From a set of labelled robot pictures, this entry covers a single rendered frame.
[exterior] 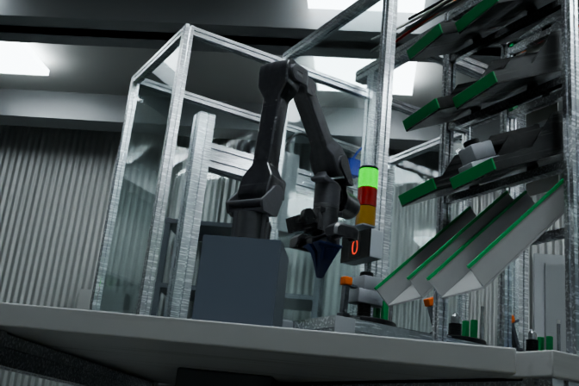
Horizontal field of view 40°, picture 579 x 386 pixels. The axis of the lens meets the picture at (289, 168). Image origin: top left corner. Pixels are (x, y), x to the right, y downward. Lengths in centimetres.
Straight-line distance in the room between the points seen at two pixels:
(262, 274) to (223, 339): 41
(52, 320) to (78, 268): 510
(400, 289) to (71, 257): 481
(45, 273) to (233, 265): 488
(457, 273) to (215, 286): 42
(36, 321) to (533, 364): 60
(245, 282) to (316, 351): 44
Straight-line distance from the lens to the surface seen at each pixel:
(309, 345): 95
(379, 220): 201
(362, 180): 201
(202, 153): 279
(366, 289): 170
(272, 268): 136
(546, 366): 97
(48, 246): 625
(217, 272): 137
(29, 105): 610
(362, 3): 238
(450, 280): 140
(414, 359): 95
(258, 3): 430
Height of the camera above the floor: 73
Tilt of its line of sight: 19 degrees up
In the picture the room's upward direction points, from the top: 6 degrees clockwise
